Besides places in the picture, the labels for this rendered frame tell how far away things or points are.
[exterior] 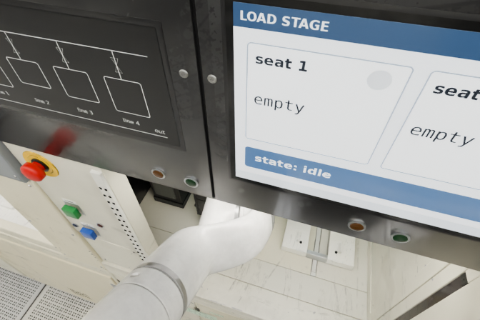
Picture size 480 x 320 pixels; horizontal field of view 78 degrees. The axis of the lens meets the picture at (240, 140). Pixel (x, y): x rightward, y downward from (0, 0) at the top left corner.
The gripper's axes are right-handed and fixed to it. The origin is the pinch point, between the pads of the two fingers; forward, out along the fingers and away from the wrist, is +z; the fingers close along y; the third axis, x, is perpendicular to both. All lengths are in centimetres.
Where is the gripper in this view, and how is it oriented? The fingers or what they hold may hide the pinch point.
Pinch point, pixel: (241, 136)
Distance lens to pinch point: 81.1
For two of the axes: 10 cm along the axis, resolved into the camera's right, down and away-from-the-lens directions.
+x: 0.0, -6.9, -7.2
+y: 9.8, 1.3, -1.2
